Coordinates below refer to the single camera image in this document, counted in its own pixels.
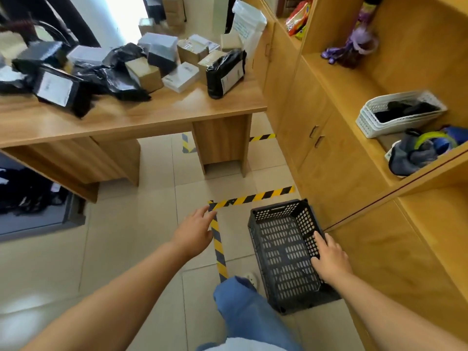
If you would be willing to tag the white plastic bag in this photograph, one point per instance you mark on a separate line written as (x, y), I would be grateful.
(248, 25)

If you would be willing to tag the light oak wooden cabinet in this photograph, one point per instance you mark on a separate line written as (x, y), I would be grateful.
(365, 197)

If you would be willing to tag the small beige box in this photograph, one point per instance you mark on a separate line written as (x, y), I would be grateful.
(231, 41)

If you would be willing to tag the black cloth items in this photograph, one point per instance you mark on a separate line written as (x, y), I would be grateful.
(402, 109)

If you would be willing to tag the black parcel white label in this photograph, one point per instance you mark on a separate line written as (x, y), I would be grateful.
(58, 89)

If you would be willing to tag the grey cardboard box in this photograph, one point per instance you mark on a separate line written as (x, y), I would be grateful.
(161, 51)

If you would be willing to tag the light wooden desk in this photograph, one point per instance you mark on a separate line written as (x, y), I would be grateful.
(128, 113)

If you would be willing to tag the white cardboard box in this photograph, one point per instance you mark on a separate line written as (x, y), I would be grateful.
(87, 54)

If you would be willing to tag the person's right hand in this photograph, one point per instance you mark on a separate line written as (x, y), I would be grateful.
(331, 263)

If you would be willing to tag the black plastic crate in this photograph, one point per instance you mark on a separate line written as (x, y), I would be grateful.
(285, 259)

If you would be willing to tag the person's left forearm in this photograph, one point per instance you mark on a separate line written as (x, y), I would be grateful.
(109, 310)

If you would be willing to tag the person's blue jeans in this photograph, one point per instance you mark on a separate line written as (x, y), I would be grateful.
(252, 314)

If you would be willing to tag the black mailer bag white label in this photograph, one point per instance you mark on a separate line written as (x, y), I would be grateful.
(223, 74)

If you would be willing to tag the crumpled black plastic bag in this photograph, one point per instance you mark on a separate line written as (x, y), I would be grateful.
(117, 84)

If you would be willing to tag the grey cloth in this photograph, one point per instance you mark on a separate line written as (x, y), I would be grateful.
(409, 157)

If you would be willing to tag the brown box white label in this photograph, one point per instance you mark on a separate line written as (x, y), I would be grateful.
(192, 51)

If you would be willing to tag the person's right forearm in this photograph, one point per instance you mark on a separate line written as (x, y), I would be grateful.
(391, 318)

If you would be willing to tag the flat white box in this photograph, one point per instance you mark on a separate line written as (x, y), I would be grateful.
(181, 77)

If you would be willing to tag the blue yellow object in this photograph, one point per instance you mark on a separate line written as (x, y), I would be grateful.
(449, 137)

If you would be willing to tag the purple ribbons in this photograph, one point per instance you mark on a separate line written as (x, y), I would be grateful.
(352, 47)

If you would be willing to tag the yellow black striped floor tape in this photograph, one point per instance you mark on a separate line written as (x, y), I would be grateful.
(218, 248)

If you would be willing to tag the white plastic basket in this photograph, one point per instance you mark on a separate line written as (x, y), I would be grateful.
(369, 124)

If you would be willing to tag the person's left hand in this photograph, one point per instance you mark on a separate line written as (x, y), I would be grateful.
(193, 233)

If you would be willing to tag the white clog shoe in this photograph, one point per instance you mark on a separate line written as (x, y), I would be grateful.
(252, 280)

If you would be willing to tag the red snack packets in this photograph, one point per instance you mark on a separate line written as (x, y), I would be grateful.
(298, 18)

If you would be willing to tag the person's white shirt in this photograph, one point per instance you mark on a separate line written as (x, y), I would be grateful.
(248, 345)

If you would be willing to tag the pile of black bags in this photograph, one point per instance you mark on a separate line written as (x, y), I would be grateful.
(25, 190)

